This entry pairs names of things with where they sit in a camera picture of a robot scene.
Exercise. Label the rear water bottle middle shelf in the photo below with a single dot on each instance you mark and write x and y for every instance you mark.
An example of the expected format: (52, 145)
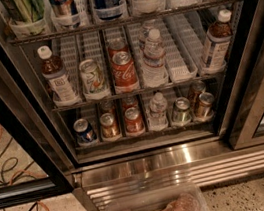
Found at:
(148, 29)

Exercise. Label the coca-cola can shelf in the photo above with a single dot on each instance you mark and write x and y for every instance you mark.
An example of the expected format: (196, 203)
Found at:
(117, 45)
(123, 69)

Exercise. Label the left iced tea bottle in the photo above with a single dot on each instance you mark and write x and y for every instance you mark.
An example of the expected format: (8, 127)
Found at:
(56, 74)

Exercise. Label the right iced tea bottle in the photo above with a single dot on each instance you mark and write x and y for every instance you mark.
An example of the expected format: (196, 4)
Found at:
(217, 40)

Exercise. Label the open glass fridge door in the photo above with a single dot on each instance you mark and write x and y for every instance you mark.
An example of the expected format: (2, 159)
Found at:
(32, 164)

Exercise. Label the iced tea bottle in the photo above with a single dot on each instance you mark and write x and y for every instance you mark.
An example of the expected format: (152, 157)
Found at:
(217, 40)
(56, 74)

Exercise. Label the rear red can bottom shelf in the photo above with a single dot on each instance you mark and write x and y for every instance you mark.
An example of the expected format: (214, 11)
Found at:
(129, 102)

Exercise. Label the gold can shelf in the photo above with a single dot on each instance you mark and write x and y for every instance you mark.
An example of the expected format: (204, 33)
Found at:
(107, 107)
(109, 125)

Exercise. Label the water bottle bottom shelf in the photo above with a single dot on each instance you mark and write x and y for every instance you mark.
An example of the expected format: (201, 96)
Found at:
(158, 112)

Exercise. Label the stainless steel display fridge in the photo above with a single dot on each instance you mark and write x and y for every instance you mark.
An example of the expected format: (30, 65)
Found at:
(226, 147)

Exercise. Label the water bottle shelf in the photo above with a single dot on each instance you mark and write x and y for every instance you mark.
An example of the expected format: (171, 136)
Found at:
(158, 112)
(148, 29)
(154, 56)

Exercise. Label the front red can bottom shelf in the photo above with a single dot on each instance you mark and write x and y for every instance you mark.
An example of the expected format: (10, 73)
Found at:
(134, 121)

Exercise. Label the front gold can bottom shelf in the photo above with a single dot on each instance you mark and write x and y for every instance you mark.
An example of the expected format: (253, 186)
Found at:
(109, 125)

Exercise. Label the front water bottle middle shelf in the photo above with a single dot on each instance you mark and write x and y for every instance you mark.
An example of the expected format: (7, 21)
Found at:
(154, 56)

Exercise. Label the rear Coca-Cola can middle shelf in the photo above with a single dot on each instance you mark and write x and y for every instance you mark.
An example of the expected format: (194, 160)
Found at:
(117, 45)

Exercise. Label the front right gold can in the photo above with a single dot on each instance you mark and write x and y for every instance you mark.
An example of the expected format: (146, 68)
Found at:
(204, 106)

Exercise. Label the front Coca-Cola can middle shelf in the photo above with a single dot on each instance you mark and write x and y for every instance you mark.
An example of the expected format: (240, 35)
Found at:
(123, 69)

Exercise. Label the blue can bottom shelf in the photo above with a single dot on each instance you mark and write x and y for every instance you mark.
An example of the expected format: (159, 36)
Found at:
(84, 132)

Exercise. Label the rear gold can bottom shelf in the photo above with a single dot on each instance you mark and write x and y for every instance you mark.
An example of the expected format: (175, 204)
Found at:
(107, 107)

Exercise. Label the rear right gold can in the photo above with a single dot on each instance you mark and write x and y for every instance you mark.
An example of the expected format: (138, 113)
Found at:
(195, 90)

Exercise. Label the Red Bull can top shelf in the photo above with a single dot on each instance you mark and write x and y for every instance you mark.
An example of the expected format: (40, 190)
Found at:
(63, 7)

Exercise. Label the green striped can top shelf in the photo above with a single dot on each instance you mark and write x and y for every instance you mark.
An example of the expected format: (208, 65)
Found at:
(24, 11)

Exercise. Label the green silver can bottom shelf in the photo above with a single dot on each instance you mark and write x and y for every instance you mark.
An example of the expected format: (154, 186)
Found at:
(181, 110)

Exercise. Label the white green soda can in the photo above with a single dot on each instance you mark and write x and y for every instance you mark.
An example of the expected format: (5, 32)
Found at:
(92, 76)

